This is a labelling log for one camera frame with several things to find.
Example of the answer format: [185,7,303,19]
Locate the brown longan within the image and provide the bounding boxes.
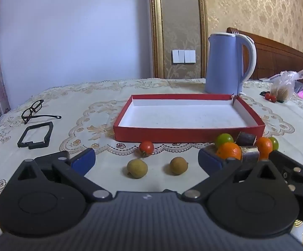
[127,159,148,179]
[170,157,189,175]

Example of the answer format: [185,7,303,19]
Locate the green tomato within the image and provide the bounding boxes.
[214,133,234,148]
[268,137,279,151]

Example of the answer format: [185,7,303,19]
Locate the black eyeglasses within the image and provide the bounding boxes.
[21,99,62,124]

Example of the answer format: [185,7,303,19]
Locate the clear plastic bag of walnuts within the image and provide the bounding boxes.
[270,68,303,103]

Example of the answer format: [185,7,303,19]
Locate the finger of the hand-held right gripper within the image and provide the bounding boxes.
[269,150,303,193]

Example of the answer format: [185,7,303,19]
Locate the wooden headboard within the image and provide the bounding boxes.
[227,27,303,81]

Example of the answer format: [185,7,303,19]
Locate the black rectangular plastic frame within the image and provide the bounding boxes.
[17,122,54,149]

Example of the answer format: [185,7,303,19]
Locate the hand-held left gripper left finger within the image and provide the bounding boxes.
[10,148,113,202]

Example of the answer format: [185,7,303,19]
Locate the red tomato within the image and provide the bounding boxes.
[139,141,155,157]

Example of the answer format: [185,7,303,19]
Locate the gold framed wall panel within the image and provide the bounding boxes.
[149,0,209,79]

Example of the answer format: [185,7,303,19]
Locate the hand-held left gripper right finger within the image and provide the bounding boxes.
[182,149,288,204]

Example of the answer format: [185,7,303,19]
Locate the white wall switch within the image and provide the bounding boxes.
[172,49,196,64]

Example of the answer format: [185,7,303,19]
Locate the red cardboard box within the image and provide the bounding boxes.
[113,93,266,144]

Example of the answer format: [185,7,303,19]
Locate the blue electric kettle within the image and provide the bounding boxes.
[205,32,257,95]

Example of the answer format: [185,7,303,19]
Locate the orange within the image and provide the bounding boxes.
[216,142,242,160]
[254,137,273,160]

